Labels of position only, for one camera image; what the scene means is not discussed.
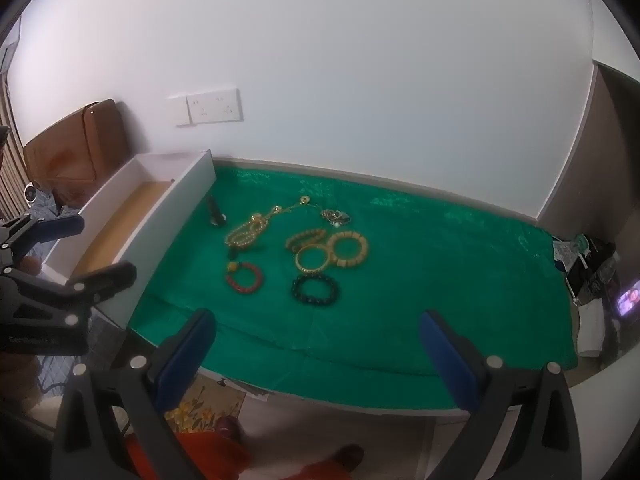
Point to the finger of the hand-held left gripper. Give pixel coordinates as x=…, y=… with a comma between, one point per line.
x=107, y=280
x=57, y=226

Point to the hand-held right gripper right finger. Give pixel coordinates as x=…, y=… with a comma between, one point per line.
x=450, y=360

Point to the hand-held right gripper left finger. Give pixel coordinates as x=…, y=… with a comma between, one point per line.
x=190, y=355

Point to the white drawer box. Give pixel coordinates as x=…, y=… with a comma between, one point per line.
x=165, y=210

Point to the silver and gold jewelry cluster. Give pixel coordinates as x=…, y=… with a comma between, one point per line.
x=336, y=217

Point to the person's left hand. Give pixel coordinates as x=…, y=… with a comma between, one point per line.
x=30, y=265

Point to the blue patterned cloth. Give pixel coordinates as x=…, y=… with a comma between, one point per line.
x=47, y=205

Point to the floral floor mat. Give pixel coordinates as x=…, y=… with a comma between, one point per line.
x=200, y=405

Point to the person's dark red shoe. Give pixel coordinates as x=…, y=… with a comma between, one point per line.
x=227, y=425
x=347, y=456

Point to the wooden slat panel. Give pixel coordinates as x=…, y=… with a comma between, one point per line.
x=10, y=160

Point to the green cloth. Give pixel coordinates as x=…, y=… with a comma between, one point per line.
x=425, y=280

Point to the person's red trouser legs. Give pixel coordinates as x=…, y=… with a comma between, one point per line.
x=200, y=455

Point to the small black bottle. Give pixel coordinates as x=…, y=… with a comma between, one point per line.
x=215, y=210

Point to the gold bangle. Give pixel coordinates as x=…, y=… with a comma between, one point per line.
x=299, y=260

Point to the white paper bag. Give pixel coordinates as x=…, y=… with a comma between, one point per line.
x=595, y=330

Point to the dark bag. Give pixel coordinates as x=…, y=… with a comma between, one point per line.
x=582, y=270

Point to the clear plastic bottle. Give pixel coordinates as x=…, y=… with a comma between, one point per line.
x=606, y=274

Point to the lit phone screen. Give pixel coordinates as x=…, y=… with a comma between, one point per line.
x=630, y=301

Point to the small white camera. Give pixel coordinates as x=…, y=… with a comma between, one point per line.
x=31, y=192

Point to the white wall switch plate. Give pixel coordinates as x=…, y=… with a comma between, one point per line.
x=178, y=110

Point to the white wall socket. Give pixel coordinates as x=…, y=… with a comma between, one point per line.
x=215, y=106

